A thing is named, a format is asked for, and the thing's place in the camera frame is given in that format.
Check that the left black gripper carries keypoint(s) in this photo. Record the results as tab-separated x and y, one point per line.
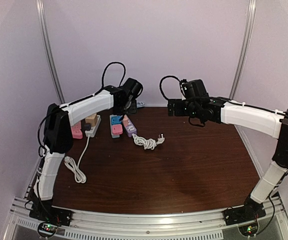
133	110

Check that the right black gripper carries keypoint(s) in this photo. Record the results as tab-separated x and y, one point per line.
171	107

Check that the small pink charger plug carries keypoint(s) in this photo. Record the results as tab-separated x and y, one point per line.
125	121

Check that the blue plug adapter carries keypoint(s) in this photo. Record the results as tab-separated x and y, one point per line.
115	119

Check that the purple power strip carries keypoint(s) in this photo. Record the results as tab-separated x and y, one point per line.
130	129

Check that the pink plug adapter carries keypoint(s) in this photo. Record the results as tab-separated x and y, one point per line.
116	129

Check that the light blue power strip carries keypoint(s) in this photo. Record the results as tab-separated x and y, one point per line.
113	136

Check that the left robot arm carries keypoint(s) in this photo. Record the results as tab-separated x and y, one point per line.
58	138

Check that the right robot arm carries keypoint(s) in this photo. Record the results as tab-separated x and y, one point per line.
273	123

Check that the black plug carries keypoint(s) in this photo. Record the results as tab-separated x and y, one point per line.
87	127

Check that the beige cube charger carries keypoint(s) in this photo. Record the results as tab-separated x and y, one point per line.
92	119

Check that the white power strip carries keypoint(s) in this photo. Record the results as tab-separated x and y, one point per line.
92	132

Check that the pink triangular power strip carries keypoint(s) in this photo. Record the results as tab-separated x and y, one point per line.
76	131

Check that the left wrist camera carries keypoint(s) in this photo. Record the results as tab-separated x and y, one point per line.
132	88

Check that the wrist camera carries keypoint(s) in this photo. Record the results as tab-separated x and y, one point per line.
132	88
193	89

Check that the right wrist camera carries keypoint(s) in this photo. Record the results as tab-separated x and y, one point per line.
193	89

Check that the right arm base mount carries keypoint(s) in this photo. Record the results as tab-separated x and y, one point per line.
250	211

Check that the aluminium front rail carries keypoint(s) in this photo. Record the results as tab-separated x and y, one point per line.
87	225

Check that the right aluminium post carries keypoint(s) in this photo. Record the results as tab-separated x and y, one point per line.
250	19

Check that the aluminium post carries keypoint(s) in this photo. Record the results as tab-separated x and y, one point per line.
250	19
48	50

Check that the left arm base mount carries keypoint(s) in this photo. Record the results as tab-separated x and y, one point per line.
44	211

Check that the left aluminium post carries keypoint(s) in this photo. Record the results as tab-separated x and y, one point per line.
48	50

